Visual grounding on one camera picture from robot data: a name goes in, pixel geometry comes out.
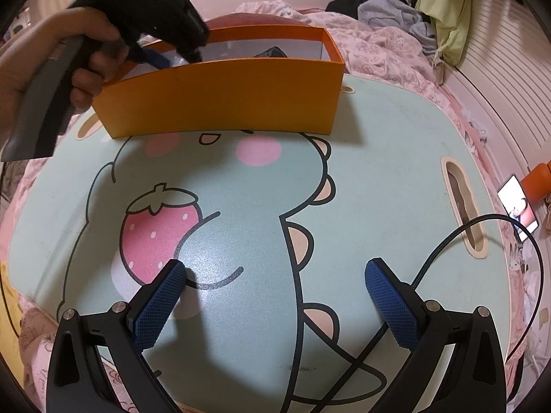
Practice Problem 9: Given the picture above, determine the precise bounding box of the person's left hand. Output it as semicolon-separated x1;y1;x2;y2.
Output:
0;7;130;139

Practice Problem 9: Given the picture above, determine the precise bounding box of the dark red pillow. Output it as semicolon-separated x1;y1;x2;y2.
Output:
206;13;302;29

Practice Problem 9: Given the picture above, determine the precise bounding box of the yellow cloth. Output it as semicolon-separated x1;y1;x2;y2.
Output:
0;262;24;386

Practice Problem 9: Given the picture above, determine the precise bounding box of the orange cardboard box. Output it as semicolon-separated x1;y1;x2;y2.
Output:
93;24;345;138

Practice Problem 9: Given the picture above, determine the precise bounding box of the smartphone with lit screen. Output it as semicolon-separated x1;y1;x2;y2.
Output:
498;174;539;233

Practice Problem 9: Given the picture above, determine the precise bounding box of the black clothing on bed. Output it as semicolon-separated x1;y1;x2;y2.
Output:
325;0;369;19

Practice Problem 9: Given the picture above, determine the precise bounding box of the orange object by phone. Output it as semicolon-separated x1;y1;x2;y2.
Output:
520;162;551;204

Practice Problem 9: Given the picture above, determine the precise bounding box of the pink floral blanket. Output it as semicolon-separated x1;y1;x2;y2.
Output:
235;0;488;146

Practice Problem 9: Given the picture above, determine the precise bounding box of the grey clothing pile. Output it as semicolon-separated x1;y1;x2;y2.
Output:
358;0;438;56

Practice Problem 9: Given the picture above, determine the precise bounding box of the light green hanging garment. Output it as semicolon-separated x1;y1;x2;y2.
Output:
416;0;472;66

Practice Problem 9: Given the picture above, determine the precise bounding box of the black cable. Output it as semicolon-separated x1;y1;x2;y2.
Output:
279;213;545;413

